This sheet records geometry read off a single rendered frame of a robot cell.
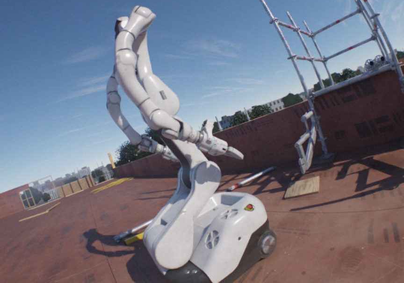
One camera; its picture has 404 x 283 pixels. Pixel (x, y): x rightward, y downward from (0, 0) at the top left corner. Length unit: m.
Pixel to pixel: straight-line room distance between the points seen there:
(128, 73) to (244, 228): 0.81
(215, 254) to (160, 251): 0.24
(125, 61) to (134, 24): 0.21
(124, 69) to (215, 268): 0.88
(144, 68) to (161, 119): 0.39
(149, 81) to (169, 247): 0.77
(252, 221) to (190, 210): 0.29
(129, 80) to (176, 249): 0.75
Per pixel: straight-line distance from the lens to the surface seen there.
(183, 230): 0.94
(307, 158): 1.91
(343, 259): 1.05
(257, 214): 0.98
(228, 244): 0.90
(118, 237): 2.26
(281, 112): 2.65
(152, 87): 0.96
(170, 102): 0.96
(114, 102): 1.19
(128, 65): 0.78
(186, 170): 1.04
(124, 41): 0.85
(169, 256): 0.95
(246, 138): 3.10
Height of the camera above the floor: 0.76
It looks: 1 degrees up
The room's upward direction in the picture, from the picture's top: 20 degrees counter-clockwise
